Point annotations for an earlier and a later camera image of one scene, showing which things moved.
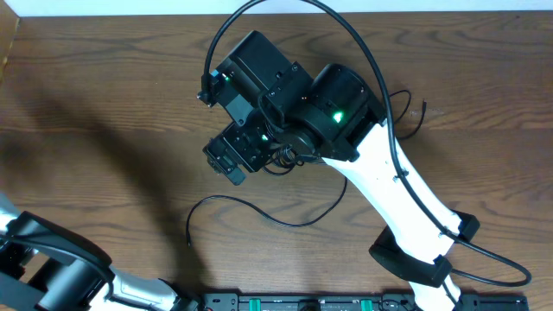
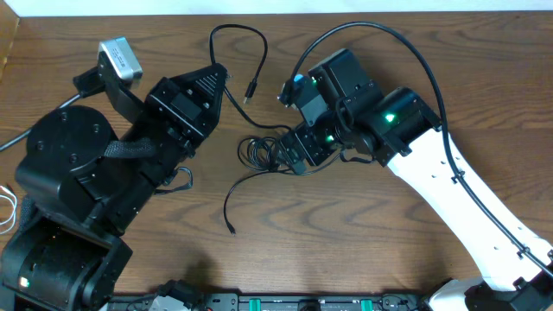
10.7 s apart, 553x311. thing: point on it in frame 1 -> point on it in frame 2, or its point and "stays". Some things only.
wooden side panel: (9, 22) stays
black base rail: (359, 302) stays
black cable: (261, 212) -> (266, 155)
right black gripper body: (252, 142) -> (316, 142)
